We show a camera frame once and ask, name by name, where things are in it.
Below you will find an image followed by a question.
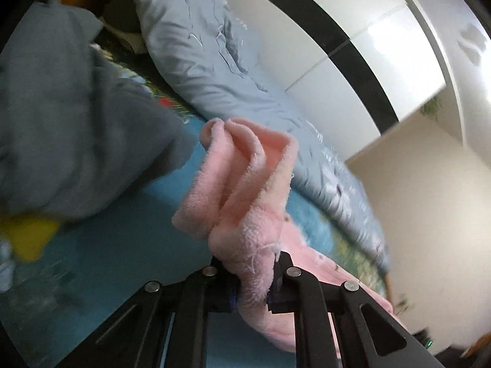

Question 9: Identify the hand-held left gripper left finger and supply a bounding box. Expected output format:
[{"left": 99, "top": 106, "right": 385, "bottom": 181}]
[{"left": 57, "top": 256, "right": 240, "bottom": 368}]

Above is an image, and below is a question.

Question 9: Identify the blue printed bed sheet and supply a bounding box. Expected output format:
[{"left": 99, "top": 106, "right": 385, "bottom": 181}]
[{"left": 0, "top": 46, "right": 388, "bottom": 368}]

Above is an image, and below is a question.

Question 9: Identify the white glossy wardrobe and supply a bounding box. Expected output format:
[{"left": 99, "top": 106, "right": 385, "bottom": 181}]
[{"left": 222, "top": 0, "right": 491, "bottom": 162}]

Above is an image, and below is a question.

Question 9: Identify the light blue floral quilt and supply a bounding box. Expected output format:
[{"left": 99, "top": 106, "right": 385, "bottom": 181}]
[{"left": 123, "top": 0, "right": 392, "bottom": 273}]

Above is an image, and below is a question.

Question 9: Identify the pink fleece garment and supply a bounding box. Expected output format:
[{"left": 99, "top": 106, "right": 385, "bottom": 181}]
[{"left": 171, "top": 117, "right": 395, "bottom": 354}]

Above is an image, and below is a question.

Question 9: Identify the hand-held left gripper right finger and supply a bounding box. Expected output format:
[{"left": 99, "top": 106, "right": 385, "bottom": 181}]
[{"left": 266, "top": 251, "right": 457, "bottom": 368}]

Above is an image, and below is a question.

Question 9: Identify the grey sweatshirt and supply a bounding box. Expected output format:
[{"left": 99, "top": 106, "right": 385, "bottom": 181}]
[{"left": 0, "top": 0, "right": 196, "bottom": 223}]

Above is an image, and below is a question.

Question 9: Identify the yellow cloth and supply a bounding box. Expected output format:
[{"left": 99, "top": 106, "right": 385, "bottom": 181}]
[{"left": 0, "top": 215, "right": 61, "bottom": 263}]

